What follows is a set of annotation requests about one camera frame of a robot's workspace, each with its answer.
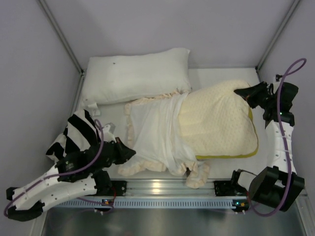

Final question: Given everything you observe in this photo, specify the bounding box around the grey plush cream-frilled pillowcase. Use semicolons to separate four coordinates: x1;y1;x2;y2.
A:
118;92;210;189

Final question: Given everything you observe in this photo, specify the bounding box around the cream yellow-edged pillow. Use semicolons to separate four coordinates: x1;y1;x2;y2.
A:
178;80;259;160

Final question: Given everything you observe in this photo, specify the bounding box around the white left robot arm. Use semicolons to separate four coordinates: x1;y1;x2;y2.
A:
4;138;136;222

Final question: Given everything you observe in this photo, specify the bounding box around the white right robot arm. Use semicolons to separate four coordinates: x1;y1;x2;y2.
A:
214;82;305;212

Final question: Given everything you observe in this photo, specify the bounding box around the white plain pillow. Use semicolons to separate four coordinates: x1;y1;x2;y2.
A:
82;48;191;106

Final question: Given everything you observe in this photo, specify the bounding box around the black white striped cloth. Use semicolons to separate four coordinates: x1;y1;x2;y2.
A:
46;109;100;162

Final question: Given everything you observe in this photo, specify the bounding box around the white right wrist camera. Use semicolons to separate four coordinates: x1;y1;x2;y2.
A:
276;74;283;82

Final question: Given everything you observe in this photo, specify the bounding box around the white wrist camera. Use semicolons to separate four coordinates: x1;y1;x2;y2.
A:
276;74;283;82
102;123;116;135

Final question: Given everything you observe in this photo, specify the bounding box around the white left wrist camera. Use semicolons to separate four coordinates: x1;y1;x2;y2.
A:
102;123;116;135

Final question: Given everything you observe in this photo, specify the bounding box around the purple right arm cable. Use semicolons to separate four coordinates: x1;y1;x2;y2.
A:
247;58;308;217

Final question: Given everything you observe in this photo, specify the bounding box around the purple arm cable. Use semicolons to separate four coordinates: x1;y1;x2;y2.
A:
3;119;115;218
247;58;308;217

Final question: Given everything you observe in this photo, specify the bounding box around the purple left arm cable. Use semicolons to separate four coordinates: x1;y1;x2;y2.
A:
3;119;115;218

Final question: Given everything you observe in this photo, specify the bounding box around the right corner aluminium post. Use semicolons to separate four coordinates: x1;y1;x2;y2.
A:
255;0;303;73

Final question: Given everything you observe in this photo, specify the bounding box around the corner aluminium post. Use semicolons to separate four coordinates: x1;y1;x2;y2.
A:
255;0;303;73
36;0;86;74

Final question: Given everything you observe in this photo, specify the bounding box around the left corner aluminium post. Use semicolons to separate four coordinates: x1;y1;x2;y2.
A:
36;0;86;74

